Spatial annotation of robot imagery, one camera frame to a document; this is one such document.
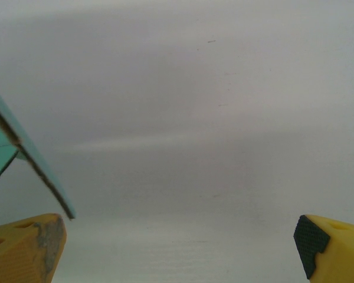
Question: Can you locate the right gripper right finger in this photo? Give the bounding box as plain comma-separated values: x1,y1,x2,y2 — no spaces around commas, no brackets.
293,214,354,283

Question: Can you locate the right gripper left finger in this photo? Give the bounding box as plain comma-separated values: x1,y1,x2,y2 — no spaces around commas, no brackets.
0,212,68,283

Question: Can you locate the green paper box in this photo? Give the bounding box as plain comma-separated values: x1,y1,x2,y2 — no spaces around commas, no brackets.
0,78,77,221

